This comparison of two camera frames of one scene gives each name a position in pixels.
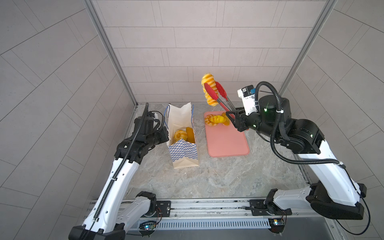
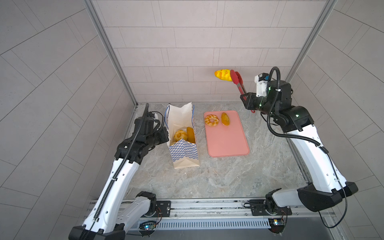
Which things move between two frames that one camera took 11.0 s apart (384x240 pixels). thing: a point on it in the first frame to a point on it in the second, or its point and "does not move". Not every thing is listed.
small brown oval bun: x=227 y=121 does not move
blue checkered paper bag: x=183 y=150 does not move
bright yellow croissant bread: x=217 y=119 to x=224 y=74
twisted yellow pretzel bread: x=207 y=121 does not move
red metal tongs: x=222 y=91 to x=236 y=76
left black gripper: x=163 y=136 does not move
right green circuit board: x=277 y=225 does not move
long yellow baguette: x=190 y=134 does not move
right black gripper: x=239 y=115 to x=250 y=98
